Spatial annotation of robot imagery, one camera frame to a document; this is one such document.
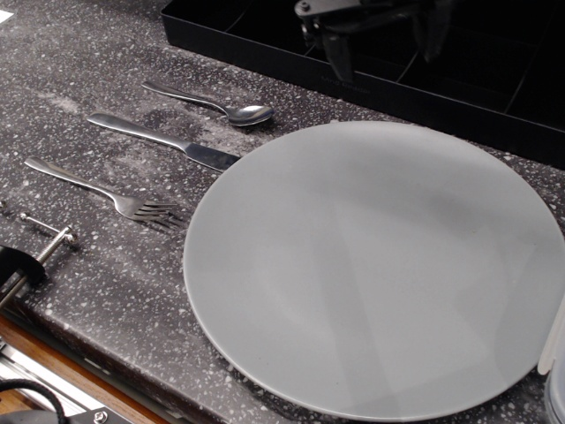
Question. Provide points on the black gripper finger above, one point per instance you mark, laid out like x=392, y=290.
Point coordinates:
x=430, y=30
x=337, y=50

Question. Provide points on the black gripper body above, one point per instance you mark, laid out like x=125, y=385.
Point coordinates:
x=351, y=17

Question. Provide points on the silver metal spoon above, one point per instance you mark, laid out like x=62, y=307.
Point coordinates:
x=249, y=115

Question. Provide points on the round grey plate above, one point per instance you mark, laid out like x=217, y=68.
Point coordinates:
x=375, y=271

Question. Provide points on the black divided cutlery tray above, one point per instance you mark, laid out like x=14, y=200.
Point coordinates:
x=499, y=80

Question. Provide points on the silver table knife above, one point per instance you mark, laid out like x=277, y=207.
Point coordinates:
x=209, y=157

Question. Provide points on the silver metal fork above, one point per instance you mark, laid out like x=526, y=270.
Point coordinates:
x=128, y=207

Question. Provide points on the white paper corner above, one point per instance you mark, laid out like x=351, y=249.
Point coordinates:
x=5, y=15

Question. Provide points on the clear plastic container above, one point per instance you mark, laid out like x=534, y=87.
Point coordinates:
x=551, y=363

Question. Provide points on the metal screw clamp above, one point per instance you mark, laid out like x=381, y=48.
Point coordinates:
x=19, y=268

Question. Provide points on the aluminium rail with bracket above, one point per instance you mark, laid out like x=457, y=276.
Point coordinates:
x=30, y=393

